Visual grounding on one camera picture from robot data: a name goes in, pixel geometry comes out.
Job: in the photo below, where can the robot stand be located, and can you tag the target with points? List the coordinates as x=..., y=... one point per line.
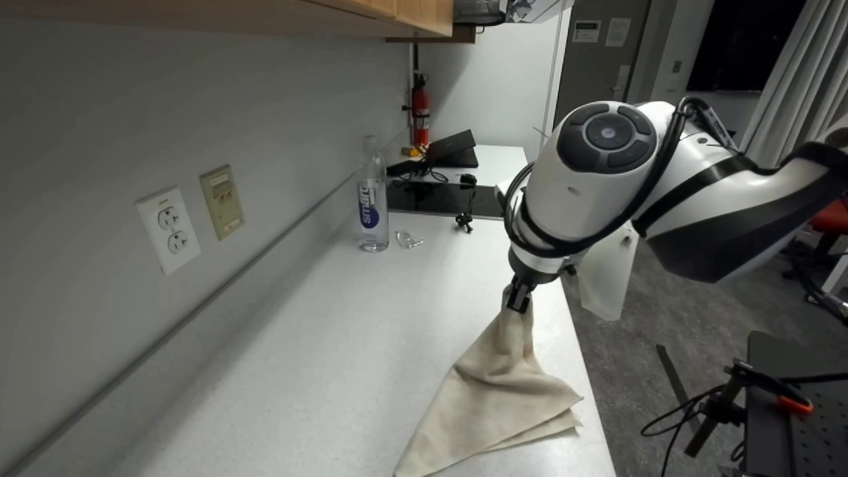
x=795, y=411

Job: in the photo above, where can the small clear plastic piece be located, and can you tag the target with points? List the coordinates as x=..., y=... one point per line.
x=407, y=240

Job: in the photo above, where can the black laptop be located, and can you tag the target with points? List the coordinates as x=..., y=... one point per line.
x=454, y=151

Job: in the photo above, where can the red office chair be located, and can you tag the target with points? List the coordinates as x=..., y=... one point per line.
x=825, y=232

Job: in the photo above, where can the dark window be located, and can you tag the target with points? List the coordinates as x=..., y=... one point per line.
x=745, y=43

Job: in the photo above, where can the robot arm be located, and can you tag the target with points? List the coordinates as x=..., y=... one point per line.
x=695, y=192

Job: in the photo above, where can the red fire extinguisher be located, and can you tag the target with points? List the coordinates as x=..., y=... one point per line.
x=420, y=116

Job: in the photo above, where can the black induction cooktop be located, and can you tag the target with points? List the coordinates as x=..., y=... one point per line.
x=437, y=199

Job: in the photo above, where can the beige towel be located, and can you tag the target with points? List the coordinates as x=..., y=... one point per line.
x=493, y=391

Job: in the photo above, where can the beige wall switch plate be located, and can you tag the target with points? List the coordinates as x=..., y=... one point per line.
x=222, y=202

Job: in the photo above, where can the clear plastic water bottle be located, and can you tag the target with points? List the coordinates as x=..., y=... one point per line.
x=373, y=199

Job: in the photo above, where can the camera on mount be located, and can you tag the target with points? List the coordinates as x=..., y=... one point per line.
x=468, y=199

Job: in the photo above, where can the grey door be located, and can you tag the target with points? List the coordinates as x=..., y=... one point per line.
x=593, y=66

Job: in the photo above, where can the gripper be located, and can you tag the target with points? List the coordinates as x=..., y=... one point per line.
x=538, y=270

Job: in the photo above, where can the black power adapter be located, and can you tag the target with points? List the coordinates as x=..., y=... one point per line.
x=405, y=167

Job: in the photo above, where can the white wall socket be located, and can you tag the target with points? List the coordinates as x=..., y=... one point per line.
x=169, y=228

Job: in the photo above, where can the wooden wall cabinet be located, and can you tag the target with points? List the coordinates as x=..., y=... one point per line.
x=265, y=12

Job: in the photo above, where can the light grey curtain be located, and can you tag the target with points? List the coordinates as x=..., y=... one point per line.
x=788, y=86

